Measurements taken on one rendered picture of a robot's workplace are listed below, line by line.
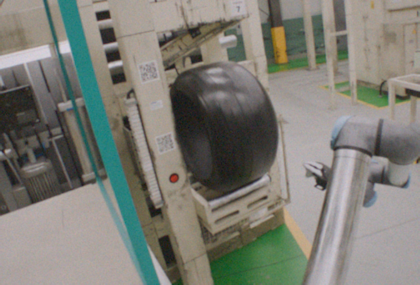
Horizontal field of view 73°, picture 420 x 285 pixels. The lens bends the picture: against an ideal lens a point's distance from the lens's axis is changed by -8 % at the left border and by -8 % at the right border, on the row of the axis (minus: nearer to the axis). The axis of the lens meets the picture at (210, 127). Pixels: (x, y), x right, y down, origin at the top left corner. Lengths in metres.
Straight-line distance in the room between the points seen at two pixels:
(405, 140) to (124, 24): 0.98
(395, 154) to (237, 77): 0.65
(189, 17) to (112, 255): 1.18
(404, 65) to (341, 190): 4.73
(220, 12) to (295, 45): 9.80
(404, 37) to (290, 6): 6.48
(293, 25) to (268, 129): 10.17
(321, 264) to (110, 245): 0.54
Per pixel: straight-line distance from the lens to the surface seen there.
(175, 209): 1.37
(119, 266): 0.60
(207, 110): 1.16
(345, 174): 0.93
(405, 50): 5.53
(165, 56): 1.63
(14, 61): 1.22
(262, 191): 1.48
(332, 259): 0.90
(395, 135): 0.98
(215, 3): 1.62
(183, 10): 1.54
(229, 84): 1.22
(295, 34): 11.36
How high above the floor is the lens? 1.63
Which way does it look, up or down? 18 degrees down
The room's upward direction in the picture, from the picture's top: 11 degrees counter-clockwise
